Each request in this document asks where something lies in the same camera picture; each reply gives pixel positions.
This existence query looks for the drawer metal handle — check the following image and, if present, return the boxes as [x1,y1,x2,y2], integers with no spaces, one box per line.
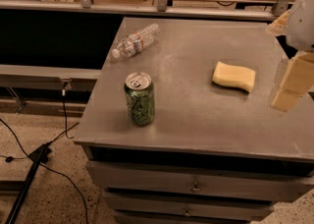
[183,208,191,217]
[190,182,201,194]

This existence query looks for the yellow sponge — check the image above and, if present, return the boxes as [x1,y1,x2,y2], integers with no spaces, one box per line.
[212,62,256,92]

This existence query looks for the grey drawer cabinet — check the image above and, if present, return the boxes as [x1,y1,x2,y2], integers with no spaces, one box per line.
[76,20,314,224]

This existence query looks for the middle drawer metal handle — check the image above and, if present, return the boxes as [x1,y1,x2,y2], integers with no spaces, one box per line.
[183,208,191,217]

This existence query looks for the green soda can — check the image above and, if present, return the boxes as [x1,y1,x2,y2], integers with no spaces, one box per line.
[124,72,155,126]

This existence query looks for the top drawer metal handle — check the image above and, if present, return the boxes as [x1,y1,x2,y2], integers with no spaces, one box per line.
[190,182,201,194]

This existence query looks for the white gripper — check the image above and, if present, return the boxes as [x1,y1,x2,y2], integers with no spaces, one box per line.
[266,0,314,112]

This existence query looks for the clear plastic water bottle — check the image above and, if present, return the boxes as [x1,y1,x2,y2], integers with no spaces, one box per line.
[111,24,160,59]

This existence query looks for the black metal floor bar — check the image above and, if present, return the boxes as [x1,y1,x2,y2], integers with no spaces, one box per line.
[5,144,51,224]

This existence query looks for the black floor cable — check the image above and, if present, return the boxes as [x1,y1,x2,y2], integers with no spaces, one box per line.
[0,80,89,224]

